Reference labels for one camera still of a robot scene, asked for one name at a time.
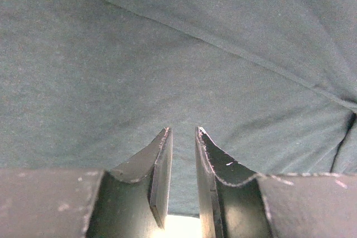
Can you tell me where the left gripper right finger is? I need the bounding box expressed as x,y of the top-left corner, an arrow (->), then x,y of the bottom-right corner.
195,127 -> 356,237

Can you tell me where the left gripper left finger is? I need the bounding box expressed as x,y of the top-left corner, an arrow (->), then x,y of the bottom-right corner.
1,128 -> 173,237

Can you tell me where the black t shirt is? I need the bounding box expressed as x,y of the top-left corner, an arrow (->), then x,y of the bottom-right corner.
1,0 -> 356,215

